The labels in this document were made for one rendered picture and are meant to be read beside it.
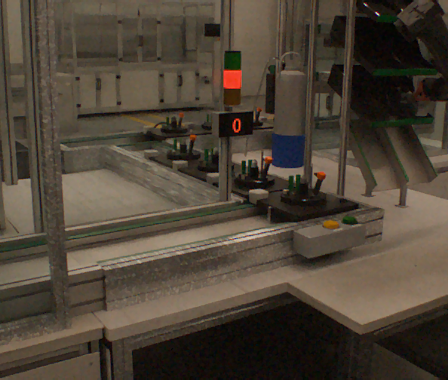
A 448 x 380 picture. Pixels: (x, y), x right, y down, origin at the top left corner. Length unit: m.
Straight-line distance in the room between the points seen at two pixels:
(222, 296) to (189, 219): 0.36
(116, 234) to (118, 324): 0.38
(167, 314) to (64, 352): 0.24
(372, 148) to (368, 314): 0.78
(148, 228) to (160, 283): 0.29
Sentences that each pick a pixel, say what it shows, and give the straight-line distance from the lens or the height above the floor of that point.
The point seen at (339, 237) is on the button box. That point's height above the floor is 0.94.
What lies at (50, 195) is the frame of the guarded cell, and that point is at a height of 1.15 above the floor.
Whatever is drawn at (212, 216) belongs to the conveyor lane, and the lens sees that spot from 1.73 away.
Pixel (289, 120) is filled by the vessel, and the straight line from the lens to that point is 2.70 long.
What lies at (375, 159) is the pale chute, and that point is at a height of 1.07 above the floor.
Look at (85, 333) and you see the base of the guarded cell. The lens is 1.29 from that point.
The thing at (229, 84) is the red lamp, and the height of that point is 1.32.
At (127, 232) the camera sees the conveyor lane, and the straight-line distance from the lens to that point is 1.61.
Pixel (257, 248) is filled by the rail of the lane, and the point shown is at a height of 0.93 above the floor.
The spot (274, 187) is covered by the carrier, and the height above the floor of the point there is 0.97.
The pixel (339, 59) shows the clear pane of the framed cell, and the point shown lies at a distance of 2.90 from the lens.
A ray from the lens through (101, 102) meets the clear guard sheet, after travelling 1.58.
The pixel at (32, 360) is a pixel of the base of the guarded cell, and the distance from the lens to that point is 1.28.
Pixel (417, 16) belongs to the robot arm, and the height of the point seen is 1.51.
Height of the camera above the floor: 1.46
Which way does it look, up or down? 15 degrees down
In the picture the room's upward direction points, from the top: 1 degrees clockwise
